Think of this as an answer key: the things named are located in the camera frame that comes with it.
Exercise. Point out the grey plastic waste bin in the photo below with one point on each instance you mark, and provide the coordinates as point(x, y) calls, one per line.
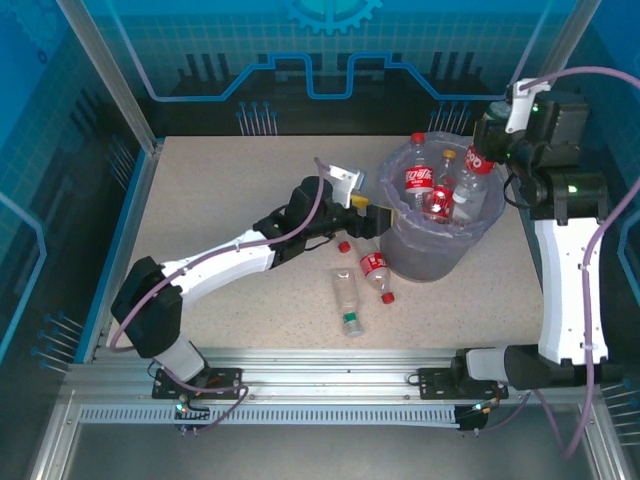
point(425, 255)

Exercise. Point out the clear bottle green cap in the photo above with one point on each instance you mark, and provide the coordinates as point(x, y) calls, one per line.
point(346, 295)

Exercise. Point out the red label bottle yellow cap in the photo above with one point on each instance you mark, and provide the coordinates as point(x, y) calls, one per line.
point(440, 200)

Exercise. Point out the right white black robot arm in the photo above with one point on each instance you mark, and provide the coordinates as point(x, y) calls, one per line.
point(565, 290)

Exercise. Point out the black connector block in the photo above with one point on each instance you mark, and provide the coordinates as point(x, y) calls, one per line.
point(192, 412)
point(475, 417)

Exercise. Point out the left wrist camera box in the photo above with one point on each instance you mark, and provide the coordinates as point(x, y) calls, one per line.
point(345, 182)

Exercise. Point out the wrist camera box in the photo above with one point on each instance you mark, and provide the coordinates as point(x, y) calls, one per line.
point(345, 182)
point(522, 105)

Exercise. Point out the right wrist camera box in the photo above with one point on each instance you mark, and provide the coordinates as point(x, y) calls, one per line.
point(522, 105)

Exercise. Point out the aluminium frame post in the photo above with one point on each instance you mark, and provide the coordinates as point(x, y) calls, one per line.
point(561, 50)
point(112, 75)

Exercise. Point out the aluminium mounting rail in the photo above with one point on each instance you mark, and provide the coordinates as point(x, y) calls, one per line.
point(325, 375)

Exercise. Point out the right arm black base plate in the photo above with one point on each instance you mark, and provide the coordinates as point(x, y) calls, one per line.
point(435, 385)

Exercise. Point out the blue aluminium table side rail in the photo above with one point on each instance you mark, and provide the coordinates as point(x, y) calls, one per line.
point(122, 240)

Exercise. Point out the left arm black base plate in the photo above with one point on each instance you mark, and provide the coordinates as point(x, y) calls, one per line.
point(225, 380)

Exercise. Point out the aluminium frame bar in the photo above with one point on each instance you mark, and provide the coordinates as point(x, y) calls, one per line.
point(600, 445)
point(50, 445)

